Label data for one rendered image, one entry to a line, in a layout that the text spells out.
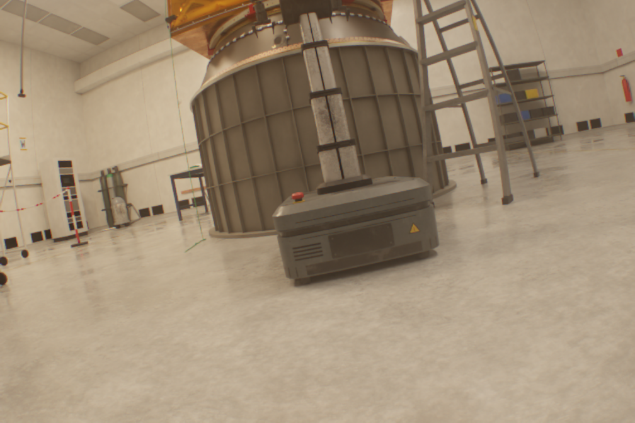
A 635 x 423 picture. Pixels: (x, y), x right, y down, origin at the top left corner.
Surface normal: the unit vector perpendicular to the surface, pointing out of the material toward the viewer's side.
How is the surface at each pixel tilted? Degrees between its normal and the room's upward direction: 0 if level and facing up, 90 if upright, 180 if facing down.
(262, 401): 0
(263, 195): 90
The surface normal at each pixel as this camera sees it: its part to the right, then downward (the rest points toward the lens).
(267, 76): -0.25, 0.08
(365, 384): -0.20, -0.98
